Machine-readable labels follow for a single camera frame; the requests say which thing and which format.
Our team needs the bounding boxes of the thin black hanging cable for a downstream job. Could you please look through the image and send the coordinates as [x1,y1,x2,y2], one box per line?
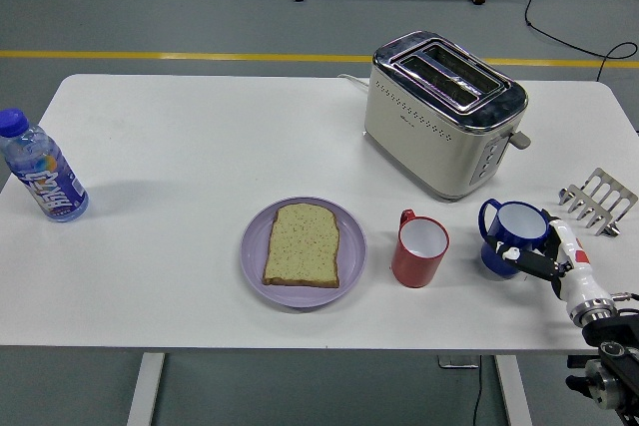
[471,365,485,426]

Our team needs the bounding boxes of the purple round plate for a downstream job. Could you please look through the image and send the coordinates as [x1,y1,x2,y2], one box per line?
[240,196,368,309]

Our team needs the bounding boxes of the blue enamel cup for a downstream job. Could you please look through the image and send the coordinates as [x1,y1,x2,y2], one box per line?
[477,198,551,280]

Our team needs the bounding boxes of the plastic drink bottle blue cap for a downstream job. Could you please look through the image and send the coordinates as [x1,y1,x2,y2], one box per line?
[0,107,90,223]

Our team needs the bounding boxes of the white toaster cord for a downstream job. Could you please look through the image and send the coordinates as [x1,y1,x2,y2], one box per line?
[337,73,371,96]

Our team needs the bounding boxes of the grey under-table bracket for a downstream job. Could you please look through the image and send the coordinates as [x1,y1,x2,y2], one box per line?
[437,355,480,370]

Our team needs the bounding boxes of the slice of bread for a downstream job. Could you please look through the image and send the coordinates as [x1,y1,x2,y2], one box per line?
[263,203,341,290]

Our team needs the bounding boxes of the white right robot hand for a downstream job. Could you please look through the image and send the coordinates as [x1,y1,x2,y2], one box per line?
[491,213,614,313]

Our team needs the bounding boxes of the cream and chrome toaster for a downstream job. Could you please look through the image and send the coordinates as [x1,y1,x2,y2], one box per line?
[362,30,532,204]

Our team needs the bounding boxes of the white table leg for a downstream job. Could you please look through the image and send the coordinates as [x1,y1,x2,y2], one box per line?
[493,354,534,426]
[126,352,166,426]

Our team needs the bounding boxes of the silver metal toast rack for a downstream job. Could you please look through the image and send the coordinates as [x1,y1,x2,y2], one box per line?
[557,167,639,237]

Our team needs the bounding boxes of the red enamel cup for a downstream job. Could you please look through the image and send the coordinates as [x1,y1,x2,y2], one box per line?
[390,208,450,289]

